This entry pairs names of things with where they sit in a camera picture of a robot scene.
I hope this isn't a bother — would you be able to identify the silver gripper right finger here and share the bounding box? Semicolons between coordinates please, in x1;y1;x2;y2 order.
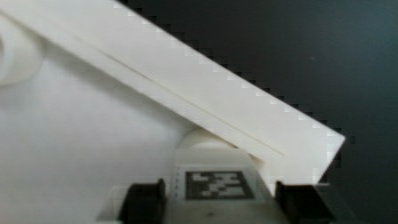
275;182;350;224

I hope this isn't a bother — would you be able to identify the white square tabletop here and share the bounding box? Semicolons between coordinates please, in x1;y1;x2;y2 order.
0;0;345;224

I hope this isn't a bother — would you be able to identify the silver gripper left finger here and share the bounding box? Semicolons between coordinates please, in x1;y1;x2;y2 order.
117;180;167;224

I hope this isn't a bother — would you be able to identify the white leg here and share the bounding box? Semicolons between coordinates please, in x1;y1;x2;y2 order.
163;129;290;224

